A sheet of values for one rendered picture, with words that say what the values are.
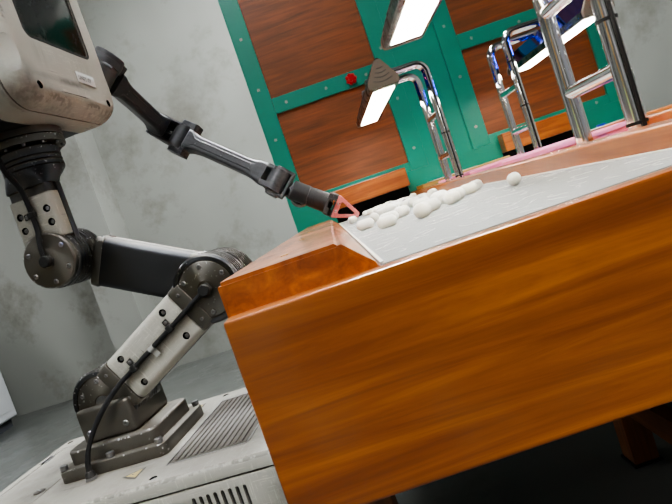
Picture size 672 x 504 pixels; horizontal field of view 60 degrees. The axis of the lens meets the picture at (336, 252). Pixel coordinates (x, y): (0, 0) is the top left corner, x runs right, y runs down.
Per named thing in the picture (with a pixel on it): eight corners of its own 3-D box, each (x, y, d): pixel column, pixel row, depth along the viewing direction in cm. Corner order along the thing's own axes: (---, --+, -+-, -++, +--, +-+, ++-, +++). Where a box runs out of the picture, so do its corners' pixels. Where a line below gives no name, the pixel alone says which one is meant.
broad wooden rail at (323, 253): (297, 514, 44) (214, 283, 43) (322, 272, 225) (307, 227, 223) (447, 463, 44) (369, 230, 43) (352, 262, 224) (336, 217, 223)
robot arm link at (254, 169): (162, 146, 179) (179, 116, 180) (173, 154, 184) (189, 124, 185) (271, 196, 162) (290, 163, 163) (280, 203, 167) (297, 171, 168)
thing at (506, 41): (546, 180, 166) (498, 29, 163) (523, 184, 186) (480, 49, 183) (609, 159, 166) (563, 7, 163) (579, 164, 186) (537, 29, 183)
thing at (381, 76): (369, 91, 143) (360, 62, 143) (357, 128, 205) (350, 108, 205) (400, 80, 143) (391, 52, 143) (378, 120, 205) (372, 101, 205)
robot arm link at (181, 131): (148, 140, 185) (164, 113, 186) (183, 158, 183) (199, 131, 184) (68, 76, 142) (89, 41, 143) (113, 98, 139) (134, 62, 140)
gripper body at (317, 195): (336, 194, 171) (312, 186, 171) (336, 193, 161) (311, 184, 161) (328, 215, 172) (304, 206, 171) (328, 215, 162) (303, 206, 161)
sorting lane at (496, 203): (389, 289, 43) (379, 261, 43) (340, 228, 223) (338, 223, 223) (777, 156, 42) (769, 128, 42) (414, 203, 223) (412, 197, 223)
